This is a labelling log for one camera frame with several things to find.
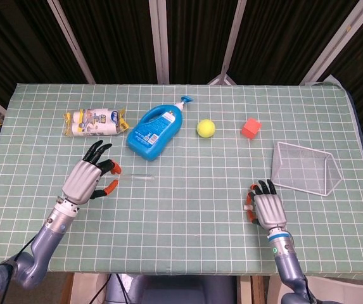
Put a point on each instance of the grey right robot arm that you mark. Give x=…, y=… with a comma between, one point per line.
x=282, y=253

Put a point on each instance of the green white checked tablecloth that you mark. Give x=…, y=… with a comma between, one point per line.
x=184, y=221

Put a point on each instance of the blue detergent pump bottle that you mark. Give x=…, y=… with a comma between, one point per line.
x=152, y=133

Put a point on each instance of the red foam cube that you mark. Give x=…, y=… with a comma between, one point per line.
x=250, y=129

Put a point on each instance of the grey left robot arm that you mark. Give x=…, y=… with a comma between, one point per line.
x=42, y=247

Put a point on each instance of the plastic pack of white rolls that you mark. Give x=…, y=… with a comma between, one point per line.
x=92, y=123

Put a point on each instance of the brown wooden table leg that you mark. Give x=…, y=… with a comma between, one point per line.
x=67, y=289
x=257, y=289

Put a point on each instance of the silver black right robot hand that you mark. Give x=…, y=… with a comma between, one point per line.
x=270, y=209

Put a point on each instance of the grey robot torso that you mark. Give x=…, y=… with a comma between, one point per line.
x=175, y=289

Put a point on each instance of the clear glass test tube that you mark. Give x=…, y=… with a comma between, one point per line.
x=137, y=177

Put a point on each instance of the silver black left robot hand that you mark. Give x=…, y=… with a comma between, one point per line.
x=81, y=180

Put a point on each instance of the yellow tennis ball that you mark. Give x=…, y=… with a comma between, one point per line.
x=206, y=128

